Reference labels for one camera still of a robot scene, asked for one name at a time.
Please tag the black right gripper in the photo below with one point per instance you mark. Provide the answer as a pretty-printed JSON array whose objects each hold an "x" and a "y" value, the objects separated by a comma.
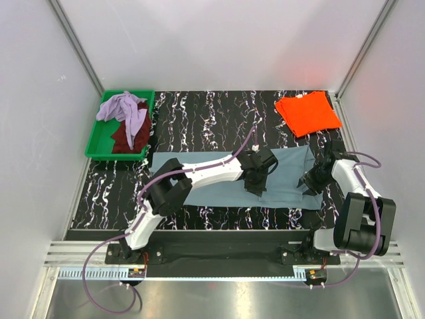
[{"x": 314, "y": 188}]

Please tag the grey blue t shirt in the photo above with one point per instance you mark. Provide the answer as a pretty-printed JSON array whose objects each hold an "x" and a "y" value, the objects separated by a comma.
[{"x": 282, "y": 189}]

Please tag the white slotted cable duct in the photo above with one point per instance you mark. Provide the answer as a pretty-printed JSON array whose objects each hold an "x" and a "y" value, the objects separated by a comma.
[{"x": 152, "y": 274}]

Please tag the corner frame post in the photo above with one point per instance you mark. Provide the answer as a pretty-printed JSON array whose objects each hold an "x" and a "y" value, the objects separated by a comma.
[
  {"x": 76, "y": 45},
  {"x": 369, "y": 40}
]

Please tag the lilac t shirt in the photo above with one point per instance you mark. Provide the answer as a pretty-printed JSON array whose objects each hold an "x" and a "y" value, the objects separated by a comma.
[{"x": 122, "y": 107}]

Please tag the right corner frame post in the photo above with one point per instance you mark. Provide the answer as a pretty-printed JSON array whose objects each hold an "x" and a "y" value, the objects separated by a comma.
[{"x": 369, "y": 40}]

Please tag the dark red t shirt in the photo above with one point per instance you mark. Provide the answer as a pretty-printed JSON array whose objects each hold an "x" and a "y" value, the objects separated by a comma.
[{"x": 139, "y": 133}]

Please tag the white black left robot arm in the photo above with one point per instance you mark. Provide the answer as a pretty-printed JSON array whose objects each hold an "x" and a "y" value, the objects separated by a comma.
[{"x": 167, "y": 190}]

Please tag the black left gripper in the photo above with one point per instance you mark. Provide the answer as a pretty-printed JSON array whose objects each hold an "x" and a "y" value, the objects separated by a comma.
[{"x": 257, "y": 189}]

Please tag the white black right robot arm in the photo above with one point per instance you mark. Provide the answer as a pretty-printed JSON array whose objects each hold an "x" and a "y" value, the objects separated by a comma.
[{"x": 364, "y": 225}]

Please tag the folded orange t shirt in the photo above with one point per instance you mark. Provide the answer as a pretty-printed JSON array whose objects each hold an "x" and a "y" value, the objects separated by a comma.
[{"x": 307, "y": 114}]

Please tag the green plastic bin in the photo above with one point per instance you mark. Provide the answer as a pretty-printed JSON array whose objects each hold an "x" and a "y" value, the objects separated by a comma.
[{"x": 100, "y": 143}]

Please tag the left corner frame post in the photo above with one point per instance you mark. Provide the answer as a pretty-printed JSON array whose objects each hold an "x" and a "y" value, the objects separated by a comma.
[{"x": 76, "y": 45}]

